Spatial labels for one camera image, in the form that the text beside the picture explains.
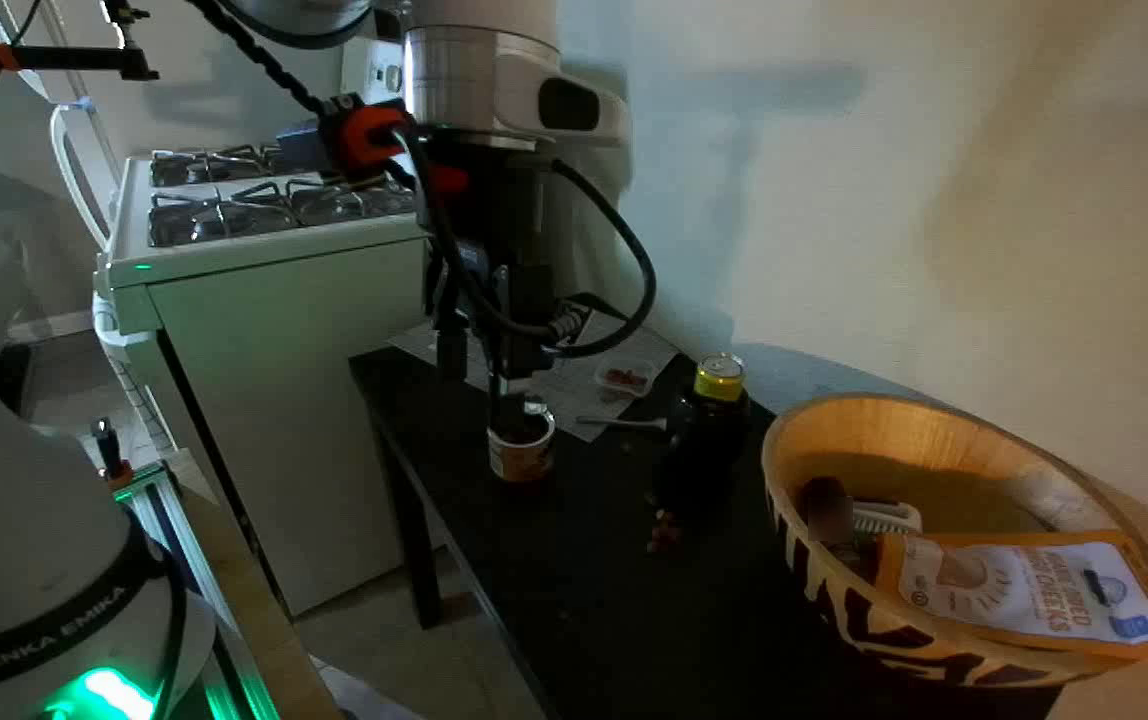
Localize dark bottle yellow cap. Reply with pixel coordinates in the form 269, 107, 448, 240
656, 352, 752, 530

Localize orange white snack bag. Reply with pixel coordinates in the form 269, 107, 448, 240
881, 529, 1148, 659

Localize small metal spoon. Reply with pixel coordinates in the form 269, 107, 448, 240
576, 411, 671, 434

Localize small ceramic mug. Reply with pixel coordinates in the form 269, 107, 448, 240
484, 397, 558, 487

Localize small white brush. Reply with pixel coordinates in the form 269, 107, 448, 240
849, 493, 925, 535

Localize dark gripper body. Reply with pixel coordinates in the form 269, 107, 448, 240
422, 131, 562, 335

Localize zebra pattern wooden bowl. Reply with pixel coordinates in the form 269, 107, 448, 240
757, 390, 1148, 690

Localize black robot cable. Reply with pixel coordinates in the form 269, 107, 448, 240
535, 154, 662, 361

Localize black camera boom bar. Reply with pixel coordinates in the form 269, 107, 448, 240
0, 36, 164, 83

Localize white gas stove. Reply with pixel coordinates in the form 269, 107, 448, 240
88, 124, 448, 618

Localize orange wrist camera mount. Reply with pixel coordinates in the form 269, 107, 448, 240
317, 93, 422, 176

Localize black red knob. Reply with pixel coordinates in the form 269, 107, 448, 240
88, 416, 136, 487

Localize aluminium robot stand frame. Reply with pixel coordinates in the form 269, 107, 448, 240
104, 450, 334, 720

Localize black side table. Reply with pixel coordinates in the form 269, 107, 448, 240
348, 339, 1067, 720

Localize grey checked towel mat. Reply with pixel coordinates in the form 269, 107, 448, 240
389, 324, 686, 447

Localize white hose cable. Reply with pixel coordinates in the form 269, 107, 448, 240
45, 93, 116, 253

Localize small dark spice bottle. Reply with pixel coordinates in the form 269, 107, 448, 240
791, 474, 860, 552

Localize scattered red crumbs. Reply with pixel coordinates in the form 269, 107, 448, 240
642, 499, 683, 556

